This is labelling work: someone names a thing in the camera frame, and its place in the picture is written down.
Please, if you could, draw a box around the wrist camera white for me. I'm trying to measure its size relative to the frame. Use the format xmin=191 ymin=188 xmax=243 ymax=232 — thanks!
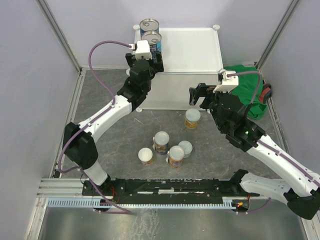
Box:
xmin=213 ymin=70 xmax=239 ymax=93
xmin=129 ymin=40 xmax=153 ymax=60

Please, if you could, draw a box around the red cloth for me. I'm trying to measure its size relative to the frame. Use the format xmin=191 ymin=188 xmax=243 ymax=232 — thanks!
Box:
xmin=258 ymin=83 xmax=273 ymax=104

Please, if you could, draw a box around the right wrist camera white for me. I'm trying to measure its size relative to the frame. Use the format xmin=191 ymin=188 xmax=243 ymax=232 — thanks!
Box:
xmin=213 ymin=70 xmax=239 ymax=93

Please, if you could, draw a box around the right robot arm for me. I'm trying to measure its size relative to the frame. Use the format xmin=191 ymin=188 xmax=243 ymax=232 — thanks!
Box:
xmin=189 ymin=83 xmax=320 ymax=220

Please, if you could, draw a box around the blue can with pull-tab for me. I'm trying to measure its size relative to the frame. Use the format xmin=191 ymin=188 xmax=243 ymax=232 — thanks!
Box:
xmin=139 ymin=18 xmax=160 ymax=35

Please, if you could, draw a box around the blue-white cable duct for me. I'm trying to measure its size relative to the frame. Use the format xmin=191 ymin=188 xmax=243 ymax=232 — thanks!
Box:
xmin=47 ymin=197 xmax=236 ymax=210

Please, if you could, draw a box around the clear-lid can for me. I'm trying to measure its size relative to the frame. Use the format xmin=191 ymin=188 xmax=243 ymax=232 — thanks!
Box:
xmin=178 ymin=140 xmax=193 ymax=159

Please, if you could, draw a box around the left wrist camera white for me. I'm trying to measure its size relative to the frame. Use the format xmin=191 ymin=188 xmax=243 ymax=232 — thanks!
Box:
xmin=129 ymin=40 xmax=153 ymax=60

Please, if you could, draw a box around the aluminium frame rail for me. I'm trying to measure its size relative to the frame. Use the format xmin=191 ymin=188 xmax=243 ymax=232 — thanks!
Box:
xmin=24 ymin=0 xmax=86 ymax=240

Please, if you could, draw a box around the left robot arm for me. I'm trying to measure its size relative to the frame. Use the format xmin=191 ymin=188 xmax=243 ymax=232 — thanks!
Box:
xmin=62 ymin=50 xmax=164 ymax=195

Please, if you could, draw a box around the small orange can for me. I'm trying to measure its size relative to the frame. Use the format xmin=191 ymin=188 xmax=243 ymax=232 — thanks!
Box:
xmin=138 ymin=147 xmax=154 ymax=165

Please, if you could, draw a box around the tall can white lid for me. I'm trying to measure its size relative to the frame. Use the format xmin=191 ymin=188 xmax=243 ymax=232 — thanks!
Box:
xmin=152 ymin=131 xmax=170 ymax=155

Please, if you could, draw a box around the green cloth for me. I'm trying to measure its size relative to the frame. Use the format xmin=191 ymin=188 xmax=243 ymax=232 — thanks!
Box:
xmin=224 ymin=65 xmax=268 ymax=121

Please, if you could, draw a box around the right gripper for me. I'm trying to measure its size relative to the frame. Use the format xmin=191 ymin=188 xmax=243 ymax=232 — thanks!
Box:
xmin=188 ymin=83 xmax=232 ymax=132

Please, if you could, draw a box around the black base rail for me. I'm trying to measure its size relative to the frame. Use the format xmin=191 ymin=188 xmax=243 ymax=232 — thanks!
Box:
xmin=98 ymin=178 xmax=248 ymax=204

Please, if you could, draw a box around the white cube counter cabinet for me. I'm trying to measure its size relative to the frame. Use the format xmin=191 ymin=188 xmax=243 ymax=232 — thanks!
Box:
xmin=136 ymin=25 xmax=224 ymax=112

